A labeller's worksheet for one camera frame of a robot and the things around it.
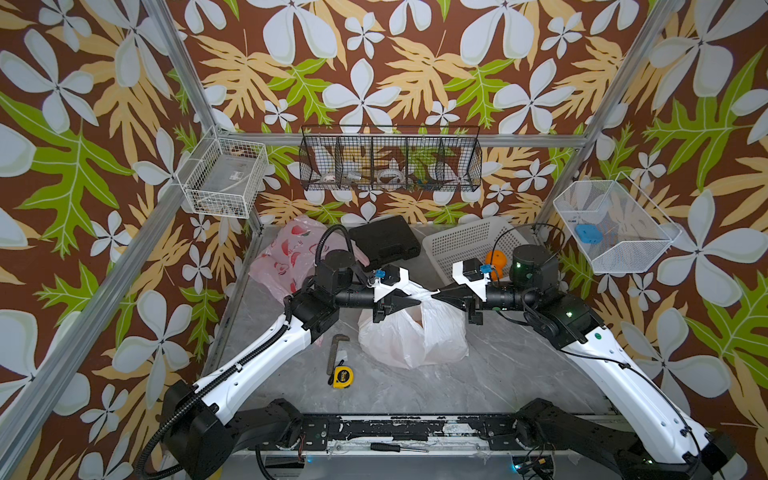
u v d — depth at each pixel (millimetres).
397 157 972
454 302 594
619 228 818
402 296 594
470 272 483
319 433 740
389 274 525
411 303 624
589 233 839
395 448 719
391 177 987
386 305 576
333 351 884
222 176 849
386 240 1076
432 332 669
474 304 538
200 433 378
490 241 1147
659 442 384
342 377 816
